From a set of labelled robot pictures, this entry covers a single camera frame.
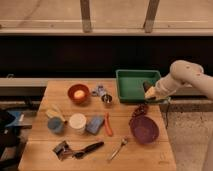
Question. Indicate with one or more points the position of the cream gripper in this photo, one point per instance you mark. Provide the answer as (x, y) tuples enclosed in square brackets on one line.
[(150, 93)]

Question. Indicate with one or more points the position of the dark rectangular eraser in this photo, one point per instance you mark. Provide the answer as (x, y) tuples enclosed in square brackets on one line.
[(147, 86)]

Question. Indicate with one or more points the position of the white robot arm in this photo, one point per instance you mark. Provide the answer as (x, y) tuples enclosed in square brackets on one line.
[(184, 72)]

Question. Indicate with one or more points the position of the purple bowl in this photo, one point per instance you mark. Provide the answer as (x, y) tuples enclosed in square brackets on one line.
[(144, 129)]

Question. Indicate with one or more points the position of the yellow ball in bowl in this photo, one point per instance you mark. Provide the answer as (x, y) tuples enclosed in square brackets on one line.
[(79, 94)]

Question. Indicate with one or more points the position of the orange bowl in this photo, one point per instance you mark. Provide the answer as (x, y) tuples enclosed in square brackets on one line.
[(75, 88)]

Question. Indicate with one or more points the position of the pine cone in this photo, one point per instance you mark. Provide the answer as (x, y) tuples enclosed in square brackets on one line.
[(141, 109)]

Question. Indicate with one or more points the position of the green plastic tray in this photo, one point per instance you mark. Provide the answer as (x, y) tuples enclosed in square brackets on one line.
[(130, 85)]

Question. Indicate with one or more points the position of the small metal cup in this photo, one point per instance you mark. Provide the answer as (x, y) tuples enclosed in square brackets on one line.
[(107, 99)]

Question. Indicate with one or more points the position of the blue grey small toy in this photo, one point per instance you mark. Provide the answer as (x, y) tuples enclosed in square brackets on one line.
[(99, 91)]

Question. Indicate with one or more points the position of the orange carrot toy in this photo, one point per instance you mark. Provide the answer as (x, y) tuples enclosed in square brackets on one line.
[(108, 128)]

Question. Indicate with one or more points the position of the metal fork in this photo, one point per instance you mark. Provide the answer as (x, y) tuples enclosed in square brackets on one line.
[(124, 142)]

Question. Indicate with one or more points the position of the white round container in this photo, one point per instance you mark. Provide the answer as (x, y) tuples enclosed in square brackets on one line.
[(78, 123)]

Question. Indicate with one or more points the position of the blue round cup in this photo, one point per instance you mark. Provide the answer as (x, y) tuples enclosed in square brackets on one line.
[(55, 125)]

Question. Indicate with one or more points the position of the yellow wooden brush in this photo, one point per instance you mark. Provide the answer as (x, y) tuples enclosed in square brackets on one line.
[(54, 111)]

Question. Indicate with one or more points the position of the metal binder clip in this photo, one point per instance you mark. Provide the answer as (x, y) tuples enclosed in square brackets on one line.
[(62, 150)]

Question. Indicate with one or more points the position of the black blue object at left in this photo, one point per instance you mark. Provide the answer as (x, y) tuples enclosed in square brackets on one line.
[(10, 138)]

